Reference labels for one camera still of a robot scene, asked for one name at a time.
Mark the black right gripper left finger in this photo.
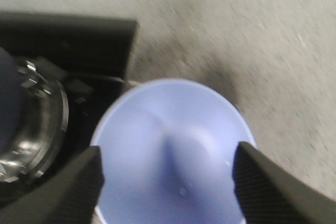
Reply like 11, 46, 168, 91
1, 146, 104, 223

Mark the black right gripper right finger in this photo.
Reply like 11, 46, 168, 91
232, 142, 335, 223

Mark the light blue plastic bowl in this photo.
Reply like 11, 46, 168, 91
91, 79, 256, 223

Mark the right burner with pot support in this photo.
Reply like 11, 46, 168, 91
1, 57, 93, 183

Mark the black glass gas stove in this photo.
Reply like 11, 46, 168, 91
1, 12, 137, 208

